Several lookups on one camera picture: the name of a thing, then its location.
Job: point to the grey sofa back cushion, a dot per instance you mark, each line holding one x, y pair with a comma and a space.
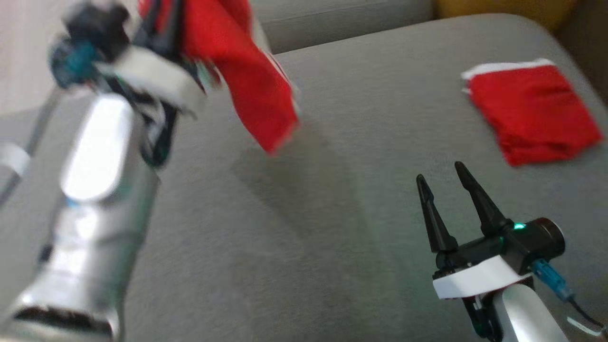
342, 21

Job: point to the folded red garment white edge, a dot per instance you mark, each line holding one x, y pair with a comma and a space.
536, 114

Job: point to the grey sofa seat cushion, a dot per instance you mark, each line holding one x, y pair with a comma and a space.
332, 213

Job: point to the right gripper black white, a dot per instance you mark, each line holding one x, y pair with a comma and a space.
479, 273

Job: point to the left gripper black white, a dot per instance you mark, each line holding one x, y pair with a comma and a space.
156, 78

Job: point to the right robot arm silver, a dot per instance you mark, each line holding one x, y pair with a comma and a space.
527, 316

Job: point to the yellow cushion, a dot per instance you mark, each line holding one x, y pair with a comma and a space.
503, 12

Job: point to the red garment with white trim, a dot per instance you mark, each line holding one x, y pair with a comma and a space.
247, 71

